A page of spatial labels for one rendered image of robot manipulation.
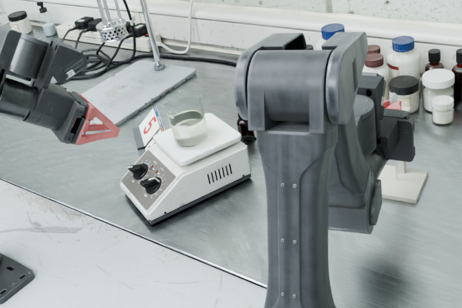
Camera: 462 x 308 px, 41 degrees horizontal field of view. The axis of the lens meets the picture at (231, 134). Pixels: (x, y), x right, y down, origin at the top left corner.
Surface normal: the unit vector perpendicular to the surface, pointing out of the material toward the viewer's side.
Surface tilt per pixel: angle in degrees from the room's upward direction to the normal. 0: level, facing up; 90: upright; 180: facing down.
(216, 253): 0
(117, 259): 0
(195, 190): 90
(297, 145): 69
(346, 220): 104
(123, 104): 0
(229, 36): 90
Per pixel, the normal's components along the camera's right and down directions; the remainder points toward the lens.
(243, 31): -0.60, 0.49
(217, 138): -0.17, -0.85
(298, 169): -0.39, 0.18
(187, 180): 0.50, 0.36
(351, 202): -0.30, 0.71
